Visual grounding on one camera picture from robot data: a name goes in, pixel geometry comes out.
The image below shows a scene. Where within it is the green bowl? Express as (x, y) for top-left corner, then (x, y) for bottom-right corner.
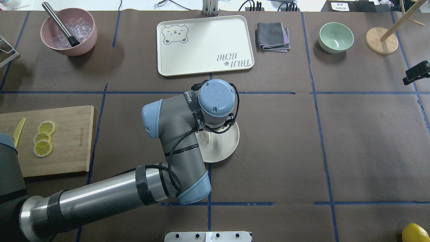
(318, 23), (354, 54)

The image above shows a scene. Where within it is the lemon slice middle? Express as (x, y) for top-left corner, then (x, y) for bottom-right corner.
(33, 131), (52, 145)

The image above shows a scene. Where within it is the bamboo cutting board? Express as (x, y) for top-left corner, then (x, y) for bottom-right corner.
(0, 105), (95, 177)

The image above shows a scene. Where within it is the pink bowl with ice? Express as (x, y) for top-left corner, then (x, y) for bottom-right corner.
(40, 8), (98, 56)

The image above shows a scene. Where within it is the lemon slice top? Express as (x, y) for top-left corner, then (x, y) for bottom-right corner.
(37, 121), (56, 135)

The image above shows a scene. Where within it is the cream bear tray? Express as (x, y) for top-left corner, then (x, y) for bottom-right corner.
(157, 15), (255, 77)

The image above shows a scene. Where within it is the lemon slice bottom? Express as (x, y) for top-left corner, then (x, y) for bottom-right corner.
(33, 139), (53, 158)

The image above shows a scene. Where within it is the aluminium frame post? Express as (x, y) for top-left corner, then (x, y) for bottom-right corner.
(202, 0), (219, 16)

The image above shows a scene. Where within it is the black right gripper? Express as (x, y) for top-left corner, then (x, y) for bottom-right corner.
(403, 60), (430, 85)

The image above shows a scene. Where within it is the grey folded cloth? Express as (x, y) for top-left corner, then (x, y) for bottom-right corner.
(257, 23), (291, 53)

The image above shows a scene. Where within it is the black power strip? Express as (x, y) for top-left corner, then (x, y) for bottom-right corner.
(244, 0), (300, 12)

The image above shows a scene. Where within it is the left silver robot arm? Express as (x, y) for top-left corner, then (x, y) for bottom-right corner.
(1, 79), (240, 242)

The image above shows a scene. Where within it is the cream round plate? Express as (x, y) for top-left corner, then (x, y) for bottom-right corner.
(195, 123), (240, 163)

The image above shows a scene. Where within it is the wooden mug tree stand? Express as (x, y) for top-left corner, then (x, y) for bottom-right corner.
(364, 0), (426, 55)

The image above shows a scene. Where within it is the cup rack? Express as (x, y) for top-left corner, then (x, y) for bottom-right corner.
(0, 36), (19, 68)

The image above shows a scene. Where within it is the black phone stand box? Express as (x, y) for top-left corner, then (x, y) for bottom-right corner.
(321, 0), (376, 12)

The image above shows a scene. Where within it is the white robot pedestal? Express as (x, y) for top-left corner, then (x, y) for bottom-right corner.
(164, 231), (253, 242)

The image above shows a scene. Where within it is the yellow lemon near lime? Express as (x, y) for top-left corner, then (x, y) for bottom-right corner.
(402, 223), (430, 242)

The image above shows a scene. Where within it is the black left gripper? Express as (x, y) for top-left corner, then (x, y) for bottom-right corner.
(191, 80), (240, 134)

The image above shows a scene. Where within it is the lemon slice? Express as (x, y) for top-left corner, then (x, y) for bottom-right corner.
(33, 139), (53, 158)
(33, 131), (52, 145)
(37, 121), (56, 135)

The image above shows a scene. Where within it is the yellow plastic knife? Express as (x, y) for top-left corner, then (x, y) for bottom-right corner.
(12, 118), (26, 148)

